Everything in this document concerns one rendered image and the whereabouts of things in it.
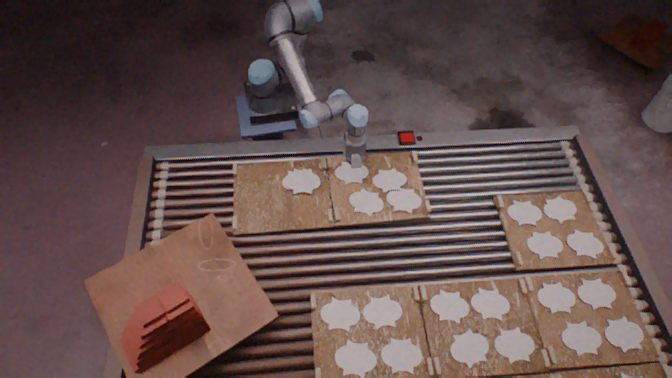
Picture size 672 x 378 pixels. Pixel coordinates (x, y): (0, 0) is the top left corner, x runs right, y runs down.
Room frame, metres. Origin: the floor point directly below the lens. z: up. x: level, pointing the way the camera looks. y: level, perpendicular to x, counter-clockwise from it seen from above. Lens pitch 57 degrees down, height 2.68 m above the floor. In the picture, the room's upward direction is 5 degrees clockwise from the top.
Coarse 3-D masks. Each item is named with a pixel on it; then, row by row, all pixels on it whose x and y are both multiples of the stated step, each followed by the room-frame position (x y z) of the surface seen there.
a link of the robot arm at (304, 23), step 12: (288, 0) 1.58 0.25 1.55; (300, 0) 1.59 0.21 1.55; (312, 0) 1.60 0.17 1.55; (300, 12) 1.54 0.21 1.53; (312, 12) 1.57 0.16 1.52; (300, 24) 1.53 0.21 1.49; (312, 24) 1.57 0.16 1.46; (300, 36) 1.59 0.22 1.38; (300, 48) 1.62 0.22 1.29; (276, 60) 1.69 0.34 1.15
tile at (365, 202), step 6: (360, 192) 1.14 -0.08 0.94; (366, 192) 1.15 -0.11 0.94; (354, 198) 1.11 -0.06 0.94; (360, 198) 1.11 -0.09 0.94; (366, 198) 1.12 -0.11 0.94; (372, 198) 1.12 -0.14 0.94; (378, 198) 1.12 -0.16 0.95; (354, 204) 1.08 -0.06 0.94; (360, 204) 1.08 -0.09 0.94; (366, 204) 1.09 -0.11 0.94; (372, 204) 1.09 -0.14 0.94; (378, 204) 1.09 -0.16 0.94; (354, 210) 1.05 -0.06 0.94; (360, 210) 1.05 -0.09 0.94; (366, 210) 1.06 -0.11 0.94; (372, 210) 1.06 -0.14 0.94; (378, 210) 1.06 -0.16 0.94
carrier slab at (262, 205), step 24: (240, 168) 1.23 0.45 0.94; (264, 168) 1.24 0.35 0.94; (288, 168) 1.25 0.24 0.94; (312, 168) 1.26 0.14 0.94; (240, 192) 1.10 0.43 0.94; (264, 192) 1.11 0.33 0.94; (288, 192) 1.12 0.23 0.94; (312, 192) 1.13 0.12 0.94; (240, 216) 0.98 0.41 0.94; (264, 216) 0.99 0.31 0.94; (288, 216) 1.00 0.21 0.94; (312, 216) 1.01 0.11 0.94
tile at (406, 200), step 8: (392, 192) 1.16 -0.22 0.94; (400, 192) 1.16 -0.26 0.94; (408, 192) 1.16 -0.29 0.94; (392, 200) 1.12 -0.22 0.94; (400, 200) 1.12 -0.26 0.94; (408, 200) 1.12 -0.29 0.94; (416, 200) 1.13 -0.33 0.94; (400, 208) 1.08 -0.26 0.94; (408, 208) 1.08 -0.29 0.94; (416, 208) 1.09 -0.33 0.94
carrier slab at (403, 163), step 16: (336, 160) 1.31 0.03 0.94; (368, 160) 1.33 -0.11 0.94; (384, 160) 1.33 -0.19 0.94; (400, 160) 1.34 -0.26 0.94; (368, 176) 1.24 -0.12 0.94; (416, 176) 1.26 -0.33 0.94; (336, 192) 1.14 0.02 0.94; (352, 192) 1.15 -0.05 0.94; (416, 192) 1.17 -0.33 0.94; (352, 208) 1.06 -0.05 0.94; (384, 208) 1.08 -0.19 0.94; (336, 224) 0.98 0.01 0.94; (352, 224) 0.99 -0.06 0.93
